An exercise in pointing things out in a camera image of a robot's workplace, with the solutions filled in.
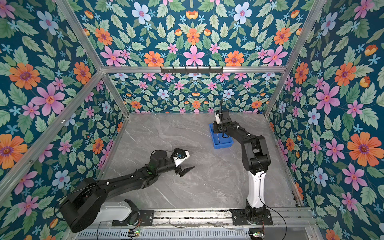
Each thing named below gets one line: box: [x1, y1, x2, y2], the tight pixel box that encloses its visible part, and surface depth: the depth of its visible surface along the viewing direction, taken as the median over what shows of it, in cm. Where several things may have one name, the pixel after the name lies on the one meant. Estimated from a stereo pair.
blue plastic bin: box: [209, 123, 233, 150], surface depth 100 cm
